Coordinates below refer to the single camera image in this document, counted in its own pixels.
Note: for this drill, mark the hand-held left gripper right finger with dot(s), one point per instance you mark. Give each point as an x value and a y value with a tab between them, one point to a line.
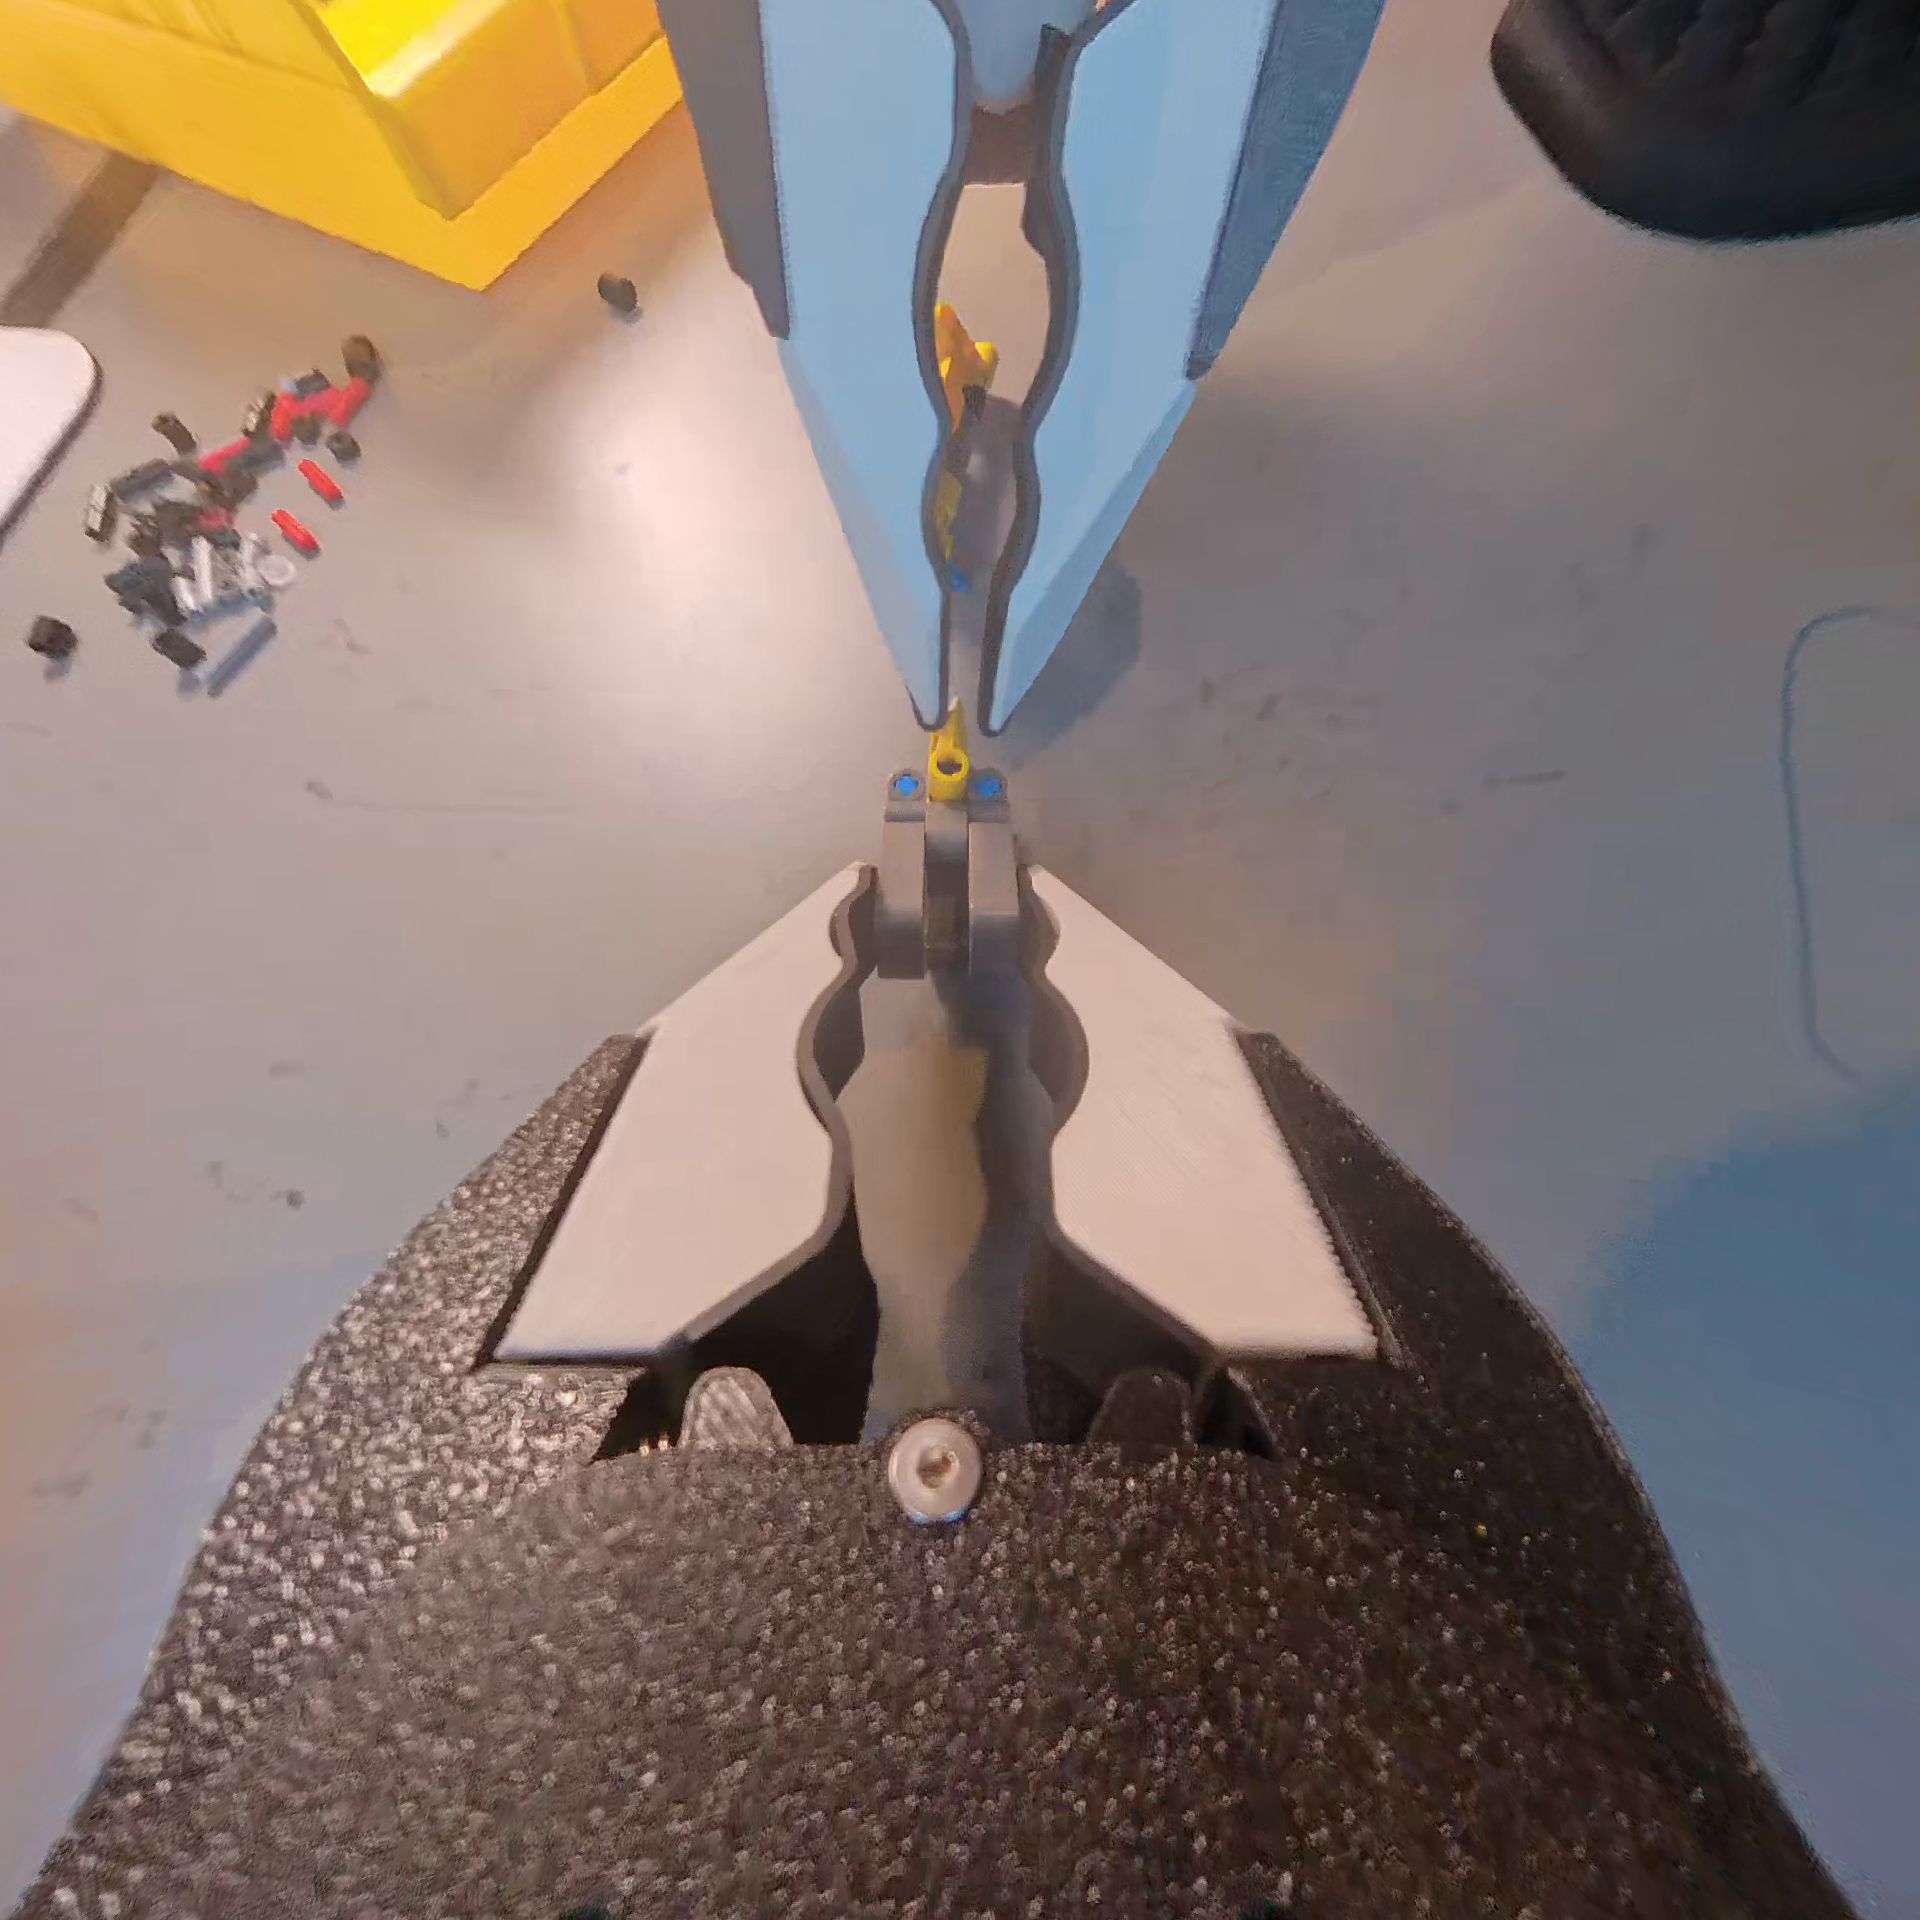
1201	1184

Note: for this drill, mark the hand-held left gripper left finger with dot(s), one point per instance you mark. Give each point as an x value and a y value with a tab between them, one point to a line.
690	1184

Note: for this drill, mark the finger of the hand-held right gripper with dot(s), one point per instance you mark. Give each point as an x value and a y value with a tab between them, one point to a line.
856	301
1141	301

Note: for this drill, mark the grey and yellow brick assembly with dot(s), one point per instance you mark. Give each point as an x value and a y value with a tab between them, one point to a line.
907	902

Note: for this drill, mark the yellow plastic parts bin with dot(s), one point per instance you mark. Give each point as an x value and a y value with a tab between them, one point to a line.
195	136

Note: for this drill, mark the grey desk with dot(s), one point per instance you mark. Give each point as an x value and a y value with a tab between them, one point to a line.
1425	600

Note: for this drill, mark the black brick pin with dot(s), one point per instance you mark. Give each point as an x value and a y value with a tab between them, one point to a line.
618	294

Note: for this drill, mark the pile of small brick pins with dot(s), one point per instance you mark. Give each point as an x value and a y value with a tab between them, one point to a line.
195	510

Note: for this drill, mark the white rounded base plate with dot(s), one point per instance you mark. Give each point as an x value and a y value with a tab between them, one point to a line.
36	422

